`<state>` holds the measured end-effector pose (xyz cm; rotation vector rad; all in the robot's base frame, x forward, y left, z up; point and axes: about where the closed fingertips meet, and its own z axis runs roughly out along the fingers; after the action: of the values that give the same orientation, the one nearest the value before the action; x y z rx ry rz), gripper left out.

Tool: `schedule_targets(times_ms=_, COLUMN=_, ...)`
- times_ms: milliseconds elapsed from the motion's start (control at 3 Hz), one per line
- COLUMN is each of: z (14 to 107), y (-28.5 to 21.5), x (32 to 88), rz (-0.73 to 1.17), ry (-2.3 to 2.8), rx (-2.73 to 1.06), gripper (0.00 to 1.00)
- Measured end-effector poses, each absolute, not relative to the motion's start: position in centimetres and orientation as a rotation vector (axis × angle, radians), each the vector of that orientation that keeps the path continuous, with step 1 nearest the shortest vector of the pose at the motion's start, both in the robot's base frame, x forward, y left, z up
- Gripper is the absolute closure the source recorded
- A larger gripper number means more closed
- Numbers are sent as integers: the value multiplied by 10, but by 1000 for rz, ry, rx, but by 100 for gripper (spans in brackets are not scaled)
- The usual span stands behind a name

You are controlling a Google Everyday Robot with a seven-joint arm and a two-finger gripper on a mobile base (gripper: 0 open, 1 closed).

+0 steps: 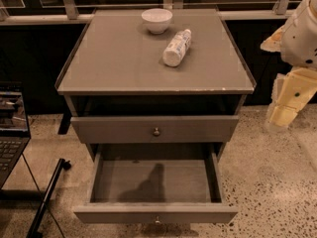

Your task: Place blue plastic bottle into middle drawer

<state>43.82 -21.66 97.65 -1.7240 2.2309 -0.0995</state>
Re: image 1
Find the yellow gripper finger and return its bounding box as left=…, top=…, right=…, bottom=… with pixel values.
left=267, top=66, right=317, bottom=127

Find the clear plastic bottle blue label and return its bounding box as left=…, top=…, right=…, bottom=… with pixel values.
left=162, top=29, right=191, bottom=67

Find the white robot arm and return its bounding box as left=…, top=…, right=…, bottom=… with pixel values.
left=260, top=0, right=317, bottom=129

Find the closed grey upper drawer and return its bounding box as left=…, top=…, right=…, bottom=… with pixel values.
left=71, top=115, right=239, bottom=144

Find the grey drawer cabinet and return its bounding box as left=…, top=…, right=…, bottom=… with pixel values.
left=54, top=7, right=258, bottom=225

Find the metal upper drawer knob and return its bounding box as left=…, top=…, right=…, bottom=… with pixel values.
left=153, top=127, right=160, bottom=137

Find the open grey middle drawer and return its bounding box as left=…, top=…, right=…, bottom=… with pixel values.
left=74, top=143, right=238, bottom=224

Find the metal window railing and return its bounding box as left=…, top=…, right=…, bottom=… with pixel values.
left=0, top=0, right=317, bottom=27

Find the white ceramic bowl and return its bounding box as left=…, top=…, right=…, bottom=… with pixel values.
left=142, top=8, right=172, bottom=34

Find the black metal stand bar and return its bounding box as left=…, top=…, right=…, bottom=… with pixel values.
left=26, top=159, right=71, bottom=238

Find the black laptop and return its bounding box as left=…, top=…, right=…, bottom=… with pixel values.
left=0, top=81, right=31, bottom=188

